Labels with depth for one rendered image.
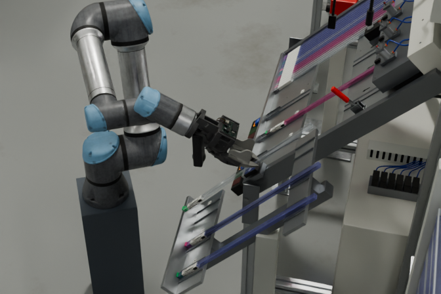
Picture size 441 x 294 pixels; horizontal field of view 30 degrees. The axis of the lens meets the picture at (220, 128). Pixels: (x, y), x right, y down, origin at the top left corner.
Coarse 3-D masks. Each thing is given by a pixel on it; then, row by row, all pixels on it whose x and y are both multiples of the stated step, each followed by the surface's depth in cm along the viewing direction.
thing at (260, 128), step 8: (280, 56) 298; (280, 64) 294; (272, 80) 288; (272, 88) 284; (272, 96) 282; (264, 104) 278; (264, 112) 274; (264, 120) 272; (264, 128) 270; (256, 136) 265; (256, 144) 263; (256, 152) 261
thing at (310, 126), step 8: (304, 128) 209; (296, 136) 211; (280, 144) 214; (272, 152) 216; (256, 160) 220; (248, 168) 222; (232, 176) 225; (224, 184) 227; (208, 192) 231; (184, 208) 237
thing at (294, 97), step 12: (312, 72) 272; (300, 84) 273; (312, 84) 266; (276, 96) 281; (288, 96) 273; (300, 96) 266; (276, 108) 272; (288, 108) 266; (300, 108) 259; (276, 120) 267; (300, 120) 253; (264, 132) 268; (276, 132) 261; (288, 132) 254; (264, 144) 261; (276, 144) 254; (288, 144) 248; (276, 156) 248
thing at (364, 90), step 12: (396, 0) 260; (360, 48) 256; (372, 48) 250; (360, 60) 249; (372, 60) 244; (360, 72) 244; (360, 84) 239; (372, 84) 233; (348, 96) 239; (360, 96) 233; (372, 96) 228; (384, 96) 223; (348, 108) 234
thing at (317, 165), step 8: (312, 168) 203; (296, 176) 206; (304, 176) 205; (280, 184) 210; (288, 184) 208; (272, 192) 211; (256, 200) 215; (264, 200) 213; (248, 208) 216; (232, 216) 220; (240, 216) 218; (216, 224) 224; (224, 224) 222; (208, 232) 225
